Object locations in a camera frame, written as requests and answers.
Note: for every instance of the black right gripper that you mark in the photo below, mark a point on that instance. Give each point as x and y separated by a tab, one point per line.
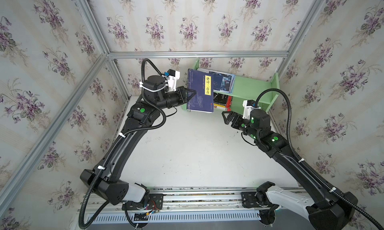
234	120

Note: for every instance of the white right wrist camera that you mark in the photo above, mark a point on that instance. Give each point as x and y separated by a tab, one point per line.
249	105

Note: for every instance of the black book yellow title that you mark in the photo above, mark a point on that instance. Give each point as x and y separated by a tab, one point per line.
221	99

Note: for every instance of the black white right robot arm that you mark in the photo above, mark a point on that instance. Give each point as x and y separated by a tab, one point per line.
327	207

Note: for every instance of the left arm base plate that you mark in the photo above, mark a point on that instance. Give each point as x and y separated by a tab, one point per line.
150	202

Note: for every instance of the dark blue book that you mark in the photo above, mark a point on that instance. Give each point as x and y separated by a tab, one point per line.
201	83

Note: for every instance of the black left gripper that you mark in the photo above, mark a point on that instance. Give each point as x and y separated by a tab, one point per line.
181	94

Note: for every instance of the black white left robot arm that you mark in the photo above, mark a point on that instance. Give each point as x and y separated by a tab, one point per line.
159	91

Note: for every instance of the yellow cartoon cover book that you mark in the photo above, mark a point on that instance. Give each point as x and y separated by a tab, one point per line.
220	107

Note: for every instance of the aluminium mounting rail frame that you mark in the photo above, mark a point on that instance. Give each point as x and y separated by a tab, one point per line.
189	206

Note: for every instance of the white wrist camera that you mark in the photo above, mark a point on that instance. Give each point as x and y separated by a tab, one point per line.
172	77
249	105

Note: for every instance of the green metal bookshelf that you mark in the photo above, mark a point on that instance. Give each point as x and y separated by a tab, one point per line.
247	89

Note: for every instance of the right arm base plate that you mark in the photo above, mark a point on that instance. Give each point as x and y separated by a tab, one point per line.
253	200

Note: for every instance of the green nature encyclopedia book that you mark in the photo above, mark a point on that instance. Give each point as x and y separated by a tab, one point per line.
230	103

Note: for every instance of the white science youth magazine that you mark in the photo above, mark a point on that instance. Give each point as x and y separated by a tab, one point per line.
222	82

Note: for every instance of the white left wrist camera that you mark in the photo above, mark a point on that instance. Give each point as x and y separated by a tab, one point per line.
172	77

